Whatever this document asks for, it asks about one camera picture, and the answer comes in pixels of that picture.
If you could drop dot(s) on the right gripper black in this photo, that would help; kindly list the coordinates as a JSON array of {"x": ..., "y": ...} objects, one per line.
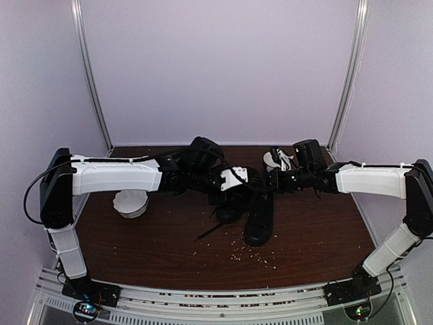
[{"x": 277, "y": 186}]

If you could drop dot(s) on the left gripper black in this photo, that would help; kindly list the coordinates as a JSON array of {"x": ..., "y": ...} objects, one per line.
[{"x": 230, "y": 196}]

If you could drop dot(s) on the black canvas shoe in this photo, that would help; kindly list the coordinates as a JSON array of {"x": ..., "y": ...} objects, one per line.
[
  {"x": 237, "y": 203},
  {"x": 260, "y": 207}
]

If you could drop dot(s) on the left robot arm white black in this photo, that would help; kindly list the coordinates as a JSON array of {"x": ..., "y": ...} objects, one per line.
[{"x": 201, "y": 167}]

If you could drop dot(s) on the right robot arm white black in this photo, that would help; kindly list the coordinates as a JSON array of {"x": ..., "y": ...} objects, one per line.
[{"x": 409, "y": 182}]

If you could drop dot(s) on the black white round bowl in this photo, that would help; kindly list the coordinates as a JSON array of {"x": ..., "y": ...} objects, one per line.
[{"x": 271, "y": 160}]

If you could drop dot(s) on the white scalloped bowl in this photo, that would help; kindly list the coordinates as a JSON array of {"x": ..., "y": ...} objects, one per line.
[{"x": 131, "y": 204}]

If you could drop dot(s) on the right controller board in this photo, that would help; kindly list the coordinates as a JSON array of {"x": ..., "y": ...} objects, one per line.
[{"x": 358, "y": 312}]

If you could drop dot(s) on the controller board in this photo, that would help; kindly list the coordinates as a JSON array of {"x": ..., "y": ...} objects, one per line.
[
  {"x": 84, "y": 311},
  {"x": 358, "y": 312}
]

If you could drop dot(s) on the left controller board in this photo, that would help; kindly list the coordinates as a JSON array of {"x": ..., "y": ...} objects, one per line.
[{"x": 84, "y": 311}]

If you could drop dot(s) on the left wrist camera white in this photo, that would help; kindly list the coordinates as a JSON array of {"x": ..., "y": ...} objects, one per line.
[{"x": 231, "y": 178}]

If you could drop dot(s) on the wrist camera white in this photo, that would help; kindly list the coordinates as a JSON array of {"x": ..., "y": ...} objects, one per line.
[
  {"x": 286, "y": 160},
  {"x": 231, "y": 178}
]

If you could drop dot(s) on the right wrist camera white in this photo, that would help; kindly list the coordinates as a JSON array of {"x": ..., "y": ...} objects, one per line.
[{"x": 286, "y": 160}]

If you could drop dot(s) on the front aluminium rail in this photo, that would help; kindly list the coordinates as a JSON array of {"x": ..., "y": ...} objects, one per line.
[{"x": 292, "y": 305}]

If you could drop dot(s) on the right aluminium frame post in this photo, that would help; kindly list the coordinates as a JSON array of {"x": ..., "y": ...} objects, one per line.
[{"x": 354, "y": 62}]

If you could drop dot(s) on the aluminium frame post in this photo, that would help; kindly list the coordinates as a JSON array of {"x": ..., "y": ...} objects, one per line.
[
  {"x": 79, "y": 24},
  {"x": 354, "y": 62}
]

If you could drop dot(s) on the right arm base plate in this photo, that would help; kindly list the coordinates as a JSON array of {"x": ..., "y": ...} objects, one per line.
[{"x": 347, "y": 291}]

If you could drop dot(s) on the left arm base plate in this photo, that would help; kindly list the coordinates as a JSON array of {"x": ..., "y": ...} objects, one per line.
[{"x": 92, "y": 291}]

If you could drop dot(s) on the left aluminium frame post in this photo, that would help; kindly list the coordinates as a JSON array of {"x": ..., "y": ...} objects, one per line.
[{"x": 79, "y": 24}]

